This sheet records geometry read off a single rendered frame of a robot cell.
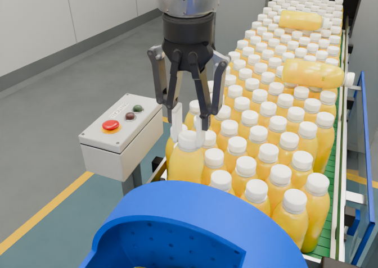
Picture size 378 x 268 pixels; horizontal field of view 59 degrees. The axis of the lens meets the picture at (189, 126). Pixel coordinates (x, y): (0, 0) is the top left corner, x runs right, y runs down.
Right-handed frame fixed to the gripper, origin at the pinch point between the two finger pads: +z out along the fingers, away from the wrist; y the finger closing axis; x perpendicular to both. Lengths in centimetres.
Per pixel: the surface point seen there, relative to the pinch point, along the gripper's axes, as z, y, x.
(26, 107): 117, -206, 133
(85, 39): 103, -232, 259
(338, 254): 20.0, 29.5, -1.3
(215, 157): 9.6, 3.7, 4.7
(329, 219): 27.7, 28.9, 13.7
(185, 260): 9.0, 7.1, -19.4
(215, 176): 9.6, 5.5, -0.8
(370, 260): 50, 44, 24
